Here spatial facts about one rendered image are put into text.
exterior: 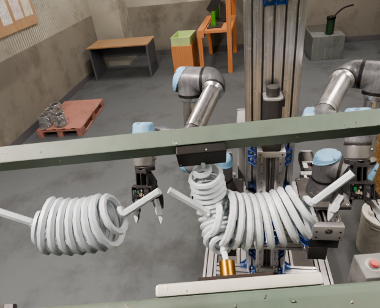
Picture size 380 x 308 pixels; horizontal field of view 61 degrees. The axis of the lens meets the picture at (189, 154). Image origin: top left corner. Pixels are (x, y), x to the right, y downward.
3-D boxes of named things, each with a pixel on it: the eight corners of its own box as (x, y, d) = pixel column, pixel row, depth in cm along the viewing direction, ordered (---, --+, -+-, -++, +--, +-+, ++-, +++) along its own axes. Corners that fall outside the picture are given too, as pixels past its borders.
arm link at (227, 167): (229, 184, 156) (228, 162, 149) (203, 181, 161) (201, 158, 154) (235, 170, 165) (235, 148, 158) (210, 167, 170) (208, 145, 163)
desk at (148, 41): (105, 69, 714) (97, 40, 679) (159, 66, 693) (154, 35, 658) (95, 80, 662) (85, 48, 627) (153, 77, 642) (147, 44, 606)
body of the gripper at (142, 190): (131, 203, 109) (129, 168, 108) (139, 197, 118) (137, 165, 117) (152, 203, 108) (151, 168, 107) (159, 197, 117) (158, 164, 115)
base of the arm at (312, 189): (303, 181, 168) (305, 166, 162) (334, 181, 165) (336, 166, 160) (308, 201, 155) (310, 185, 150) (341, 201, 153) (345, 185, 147)
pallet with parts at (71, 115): (67, 107, 558) (62, 90, 542) (107, 105, 546) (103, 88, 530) (35, 137, 472) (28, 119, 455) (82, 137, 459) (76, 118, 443)
